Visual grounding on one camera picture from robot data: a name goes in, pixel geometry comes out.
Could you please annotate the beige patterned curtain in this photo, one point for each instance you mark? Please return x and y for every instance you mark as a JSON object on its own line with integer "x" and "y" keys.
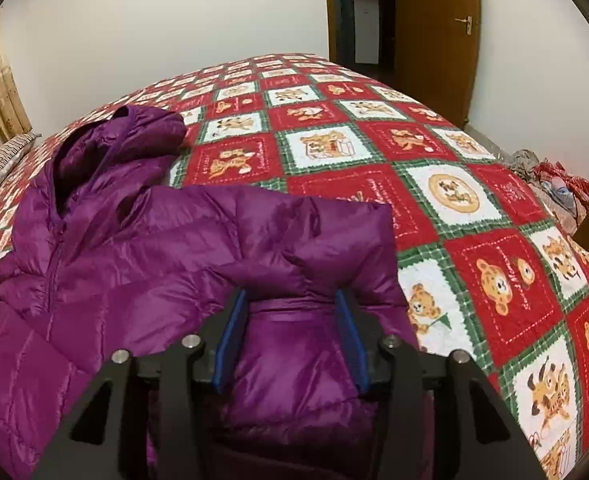
{"x": 4, "y": 90}

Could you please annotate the wooden door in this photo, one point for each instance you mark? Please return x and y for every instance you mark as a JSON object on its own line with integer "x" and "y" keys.
{"x": 434, "y": 50}

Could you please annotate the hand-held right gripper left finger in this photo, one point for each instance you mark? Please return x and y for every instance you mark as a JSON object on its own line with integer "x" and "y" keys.
{"x": 229, "y": 342}

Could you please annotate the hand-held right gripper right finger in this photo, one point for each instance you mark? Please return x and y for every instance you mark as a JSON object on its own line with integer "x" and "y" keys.
{"x": 353, "y": 342}

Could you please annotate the red bear printed blanket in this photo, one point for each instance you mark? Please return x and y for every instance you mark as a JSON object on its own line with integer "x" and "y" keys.
{"x": 424, "y": 185}

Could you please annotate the purple hooded down jacket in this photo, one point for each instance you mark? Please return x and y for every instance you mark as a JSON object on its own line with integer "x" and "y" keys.
{"x": 124, "y": 260}

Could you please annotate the pile of crumpled clothes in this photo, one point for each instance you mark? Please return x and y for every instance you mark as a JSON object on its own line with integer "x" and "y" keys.
{"x": 549, "y": 180}

